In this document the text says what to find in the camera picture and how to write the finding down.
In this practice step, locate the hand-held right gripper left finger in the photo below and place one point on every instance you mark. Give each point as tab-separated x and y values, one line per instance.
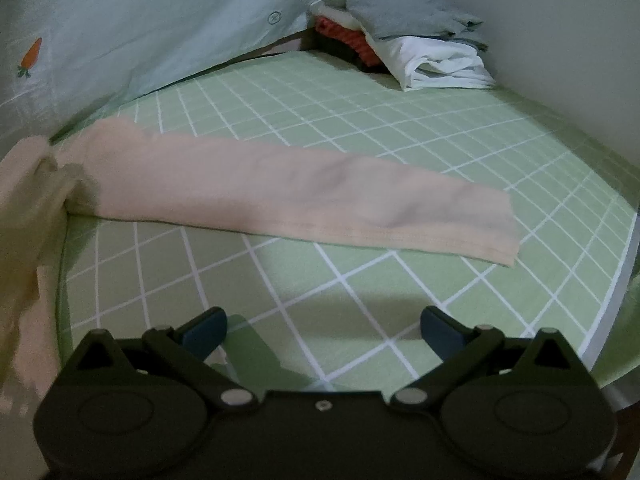
207	332

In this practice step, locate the orange striped cloth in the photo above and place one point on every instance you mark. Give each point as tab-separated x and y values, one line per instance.
345	35

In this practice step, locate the pale green quilt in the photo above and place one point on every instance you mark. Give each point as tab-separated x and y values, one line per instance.
150	20

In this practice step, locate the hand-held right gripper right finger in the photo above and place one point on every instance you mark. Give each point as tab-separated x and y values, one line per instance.
437	332

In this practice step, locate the black folded cloth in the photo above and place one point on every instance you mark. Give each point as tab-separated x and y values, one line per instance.
345	52

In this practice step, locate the grey folded garment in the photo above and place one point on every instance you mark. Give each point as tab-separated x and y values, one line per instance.
400	10

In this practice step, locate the pink shirt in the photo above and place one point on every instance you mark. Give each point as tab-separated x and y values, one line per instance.
300	190

